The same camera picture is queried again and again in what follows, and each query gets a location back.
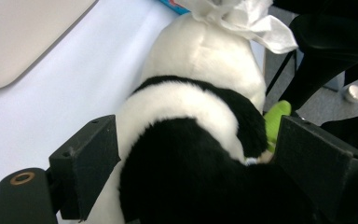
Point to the blue wet wipe pack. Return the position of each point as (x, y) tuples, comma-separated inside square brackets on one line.
[(174, 5)]

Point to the black chair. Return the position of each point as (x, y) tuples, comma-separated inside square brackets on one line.
[(323, 34)]

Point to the white wet wipe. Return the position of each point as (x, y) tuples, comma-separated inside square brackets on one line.
[(261, 28)]

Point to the silver round foot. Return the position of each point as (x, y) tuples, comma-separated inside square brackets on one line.
[(355, 94)]

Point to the panda plush toy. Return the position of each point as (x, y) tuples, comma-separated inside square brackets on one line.
[(199, 56)]

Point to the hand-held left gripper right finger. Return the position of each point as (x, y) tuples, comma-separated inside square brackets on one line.
[(323, 168)]

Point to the pale lilac table mat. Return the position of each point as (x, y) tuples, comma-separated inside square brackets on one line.
[(74, 90)]

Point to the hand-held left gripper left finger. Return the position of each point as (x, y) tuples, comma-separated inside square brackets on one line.
[(87, 161)]

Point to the white plastic storage bin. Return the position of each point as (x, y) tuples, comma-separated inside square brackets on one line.
[(18, 37)]

